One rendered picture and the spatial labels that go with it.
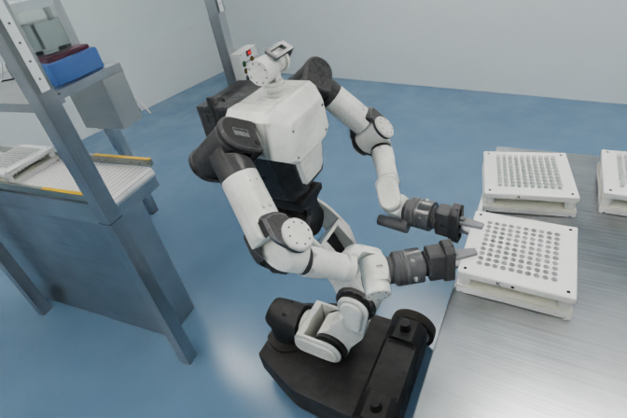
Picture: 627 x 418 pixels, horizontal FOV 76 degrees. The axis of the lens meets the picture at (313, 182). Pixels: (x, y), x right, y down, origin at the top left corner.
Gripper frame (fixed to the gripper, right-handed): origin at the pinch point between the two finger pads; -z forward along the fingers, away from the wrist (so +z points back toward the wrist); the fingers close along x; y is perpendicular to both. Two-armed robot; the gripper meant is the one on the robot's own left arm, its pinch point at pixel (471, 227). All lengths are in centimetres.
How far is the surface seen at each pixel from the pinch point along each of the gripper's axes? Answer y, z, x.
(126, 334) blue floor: 54, 160, 92
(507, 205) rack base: -17.8, -4.6, 3.6
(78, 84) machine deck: 31, 123, -43
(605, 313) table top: 8.9, -32.3, 6.4
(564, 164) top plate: -38.8, -15.1, -0.9
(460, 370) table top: 37.4, -10.5, 6.3
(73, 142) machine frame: 45, 114, -29
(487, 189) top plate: -17.2, 1.1, -1.0
